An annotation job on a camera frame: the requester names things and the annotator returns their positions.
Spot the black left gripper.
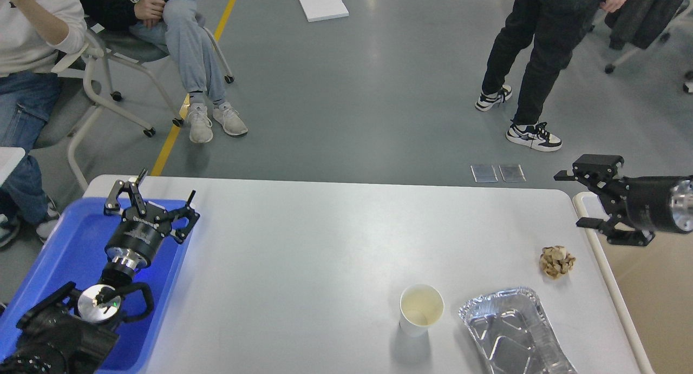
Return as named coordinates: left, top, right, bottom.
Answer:
left=103, top=169, right=200, bottom=269

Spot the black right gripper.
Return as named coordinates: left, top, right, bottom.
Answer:
left=554, top=154, right=692, bottom=247

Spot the white paper cup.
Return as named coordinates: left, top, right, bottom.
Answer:
left=399, top=284, right=445, bottom=337

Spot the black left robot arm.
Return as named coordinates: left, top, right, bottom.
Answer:
left=2, top=172, right=200, bottom=373

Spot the crumpled brown paper ball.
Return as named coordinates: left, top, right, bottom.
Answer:
left=539, top=246, right=577, bottom=280

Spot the blue plastic tray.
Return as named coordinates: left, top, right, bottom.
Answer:
left=1, top=197, right=187, bottom=373

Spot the beige plastic bin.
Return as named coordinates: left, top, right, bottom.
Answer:
left=572, top=191, right=693, bottom=374

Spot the right floor socket plate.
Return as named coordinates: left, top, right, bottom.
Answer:
left=499, top=164, right=526, bottom=182

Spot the floor socket plate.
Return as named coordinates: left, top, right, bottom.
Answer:
left=470, top=164, right=498, bottom=182
left=499, top=164, right=526, bottom=182

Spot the left floor socket plate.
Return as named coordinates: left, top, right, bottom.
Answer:
left=470, top=164, right=498, bottom=182

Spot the white office chair near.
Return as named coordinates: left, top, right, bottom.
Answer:
left=34, top=31, right=155, bottom=191

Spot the white office chair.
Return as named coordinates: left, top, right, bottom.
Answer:
left=85, top=13, right=234, bottom=137
left=34, top=31, right=155, bottom=191

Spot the white side table corner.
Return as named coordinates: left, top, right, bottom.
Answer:
left=0, top=147, right=25, bottom=186

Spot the aluminium foil tray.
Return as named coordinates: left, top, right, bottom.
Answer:
left=459, top=287, right=577, bottom=373

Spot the white office chair far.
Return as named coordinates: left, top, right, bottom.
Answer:
left=85, top=13, right=234, bottom=137

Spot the standing person in black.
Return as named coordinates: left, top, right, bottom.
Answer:
left=475, top=0, right=626, bottom=152

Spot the chair with dark jacket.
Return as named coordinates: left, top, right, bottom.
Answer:
left=587, top=0, right=691, bottom=75

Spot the person in grey trousers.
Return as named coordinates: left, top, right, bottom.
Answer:
left=80, top=0, right=248, bottom=143

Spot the person in white sweater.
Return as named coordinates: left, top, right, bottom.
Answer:
left=1, top=0, right=87, bottom=245

